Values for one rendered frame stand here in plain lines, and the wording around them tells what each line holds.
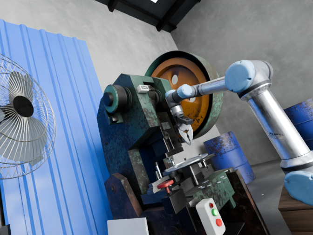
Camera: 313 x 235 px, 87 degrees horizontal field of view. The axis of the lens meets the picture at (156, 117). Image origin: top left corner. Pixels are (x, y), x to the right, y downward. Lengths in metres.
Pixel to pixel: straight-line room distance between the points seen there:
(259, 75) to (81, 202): 1.87
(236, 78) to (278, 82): 3.53
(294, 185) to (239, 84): 0.37
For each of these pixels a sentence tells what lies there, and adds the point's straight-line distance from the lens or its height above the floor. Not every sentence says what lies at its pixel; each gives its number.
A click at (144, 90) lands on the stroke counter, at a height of 1.30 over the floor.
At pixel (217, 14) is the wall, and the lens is 5.03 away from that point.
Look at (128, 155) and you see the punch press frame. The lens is 1.22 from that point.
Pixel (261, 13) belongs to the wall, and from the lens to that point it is 4.62.
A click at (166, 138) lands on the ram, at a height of 0.98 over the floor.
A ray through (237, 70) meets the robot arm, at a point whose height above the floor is 1.05.
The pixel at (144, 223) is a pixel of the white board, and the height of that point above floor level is 0.56.
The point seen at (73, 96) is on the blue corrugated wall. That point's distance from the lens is 2.41.
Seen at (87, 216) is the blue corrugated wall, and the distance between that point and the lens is 2.04.
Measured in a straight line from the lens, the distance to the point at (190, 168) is 1.06.
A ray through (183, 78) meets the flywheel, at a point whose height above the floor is 1.44.
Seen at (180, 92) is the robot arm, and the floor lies 1.17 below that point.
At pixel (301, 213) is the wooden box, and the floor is 0.31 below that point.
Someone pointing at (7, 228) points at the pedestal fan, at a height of 0.84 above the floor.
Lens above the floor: 0.86
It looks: 14 degrees up
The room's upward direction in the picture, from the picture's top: 22 degrees counter-clockwise
